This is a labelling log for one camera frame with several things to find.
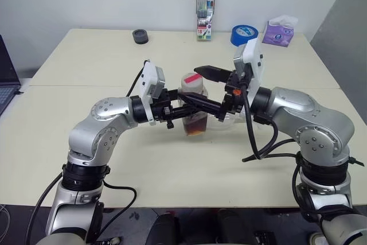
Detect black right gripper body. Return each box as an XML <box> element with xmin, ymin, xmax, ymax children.
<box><xmin>218</xmin><ymin>70</ymin><xmax>249</xmax><ymax>123</ymax></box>

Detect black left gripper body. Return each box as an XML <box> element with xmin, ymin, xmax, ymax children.
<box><xmin>149</xmin><ymin>88</ymin><xmax>175</xmax><ymax>130</ymax></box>

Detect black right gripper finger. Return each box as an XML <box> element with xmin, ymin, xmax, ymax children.
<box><xmin>179</xmin><ymin>92</ymin><xmax>224</xmax><ymax>114</ymax></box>
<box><xmin>194</xmin><ymin>65</ymin><xmax>232</xmax><ymax>83</ymax></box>

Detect clear plastic bottle brown drink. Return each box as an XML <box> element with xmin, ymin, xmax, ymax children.
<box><xmin>178</xmin><ymin>72</ymin><xmax>209</xmax><ymax>137</ymax></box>

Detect bottle cap with red tape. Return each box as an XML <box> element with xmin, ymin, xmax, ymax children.
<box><xmin>180</xmin><ymin>72</ymin><xmax>205</xmax><ymax>88</ymax></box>

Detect clear wine glass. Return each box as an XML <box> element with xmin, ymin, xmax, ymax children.
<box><xmin>206</xmin><ymin>112</ymin><xmax>248</xmax><ymax>131</ymax></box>

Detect blue tape roll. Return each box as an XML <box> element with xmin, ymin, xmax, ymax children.
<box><xmin>231</xmin><ymin>24</ymin><xmax>260</xmax><ymax>47</ymax></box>

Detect marker pen pack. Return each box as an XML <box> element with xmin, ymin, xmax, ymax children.
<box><xmin>196</xmin><ymin>0</ymin><xmax>216</xmax><ymax>42</ymax></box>

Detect dark grey round lid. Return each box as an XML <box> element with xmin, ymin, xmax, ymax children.
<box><xmin>132</xmin><ymin>29</ymin><xmax>150</xmax><ymax>46</ymax></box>

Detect purple tissue pack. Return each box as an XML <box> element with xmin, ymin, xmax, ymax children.
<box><xmin>262</xmin><ymin>14</ymin><xmax>299</xmax><ymax>47</ymax></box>

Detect dark laptop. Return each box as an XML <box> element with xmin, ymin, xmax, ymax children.
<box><xmin>0</xmin><ymin>34</ymin><xmax>23</xmax><ymax>116</ymax></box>

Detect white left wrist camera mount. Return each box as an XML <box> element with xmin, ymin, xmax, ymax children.
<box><xmin>139</xmin><ymin>60</ymin><xmax>167</xmax><ymax>126</ymax></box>

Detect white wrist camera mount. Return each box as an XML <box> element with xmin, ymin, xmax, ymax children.
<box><xmin>139</xmin><ymin>60</ymin><xmax>167</xmax><ymax>126</ymax></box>
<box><xmin>232</xmin><ymin>38</ymin><xmax>266</xmax><ymax>106</ymax></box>

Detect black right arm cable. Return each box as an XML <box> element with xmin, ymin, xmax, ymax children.
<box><xmin>240</xmin><ymin>80</ymin><xmax>325</xmax><ymax>223</ymax></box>

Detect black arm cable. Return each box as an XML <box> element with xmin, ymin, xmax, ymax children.
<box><xmin>240</xmin><ymin>80</ymin><xmax>325</xmax><ymax>223</ymax></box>
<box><xmin>25</xmin><ymin>60</ymin><xmax>151</xmax><ymax>245</ymax></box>

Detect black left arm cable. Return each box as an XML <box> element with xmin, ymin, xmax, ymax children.
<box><xmin>25</xmin><ymin>60</ymin><xmax>151</xmax><ymax>245</ymax></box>

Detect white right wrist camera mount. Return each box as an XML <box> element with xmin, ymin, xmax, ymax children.
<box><xmin>232</xmin><ymin>38</ymin><xmax>266</xmax><ymax>106</ymax></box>

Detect thin white cables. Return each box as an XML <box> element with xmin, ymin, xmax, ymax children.
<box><xmin>0</xmin><ymin>204</ymin><xmax>10</xmax><ymax>230</ymax></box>

